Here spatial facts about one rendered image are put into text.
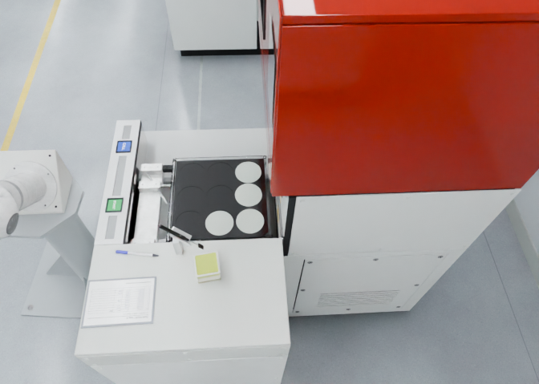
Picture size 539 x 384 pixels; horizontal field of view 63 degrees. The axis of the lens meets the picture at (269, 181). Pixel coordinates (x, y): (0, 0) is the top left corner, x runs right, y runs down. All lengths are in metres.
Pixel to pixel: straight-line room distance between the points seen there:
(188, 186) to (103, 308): 0.53
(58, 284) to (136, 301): 1.25
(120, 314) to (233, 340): 0.35
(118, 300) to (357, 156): 0.83
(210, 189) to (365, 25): 1.00
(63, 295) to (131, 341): 1.25
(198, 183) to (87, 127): 1.67
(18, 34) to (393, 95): 3.56
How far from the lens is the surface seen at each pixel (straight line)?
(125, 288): 1.46
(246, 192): 1.64
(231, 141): 1.90
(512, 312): 2.76
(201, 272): 1.36
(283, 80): 0.91
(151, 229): 1.63
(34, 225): 1.86
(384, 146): 1.12
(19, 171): 1.84
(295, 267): 1.72
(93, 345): 1.44
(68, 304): 2.59
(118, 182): 1.68
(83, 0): 4.38
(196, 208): 1.63
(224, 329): 1.37
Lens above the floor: 2.29
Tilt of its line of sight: 56 degrees down
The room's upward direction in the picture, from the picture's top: 3 degrees clockwise
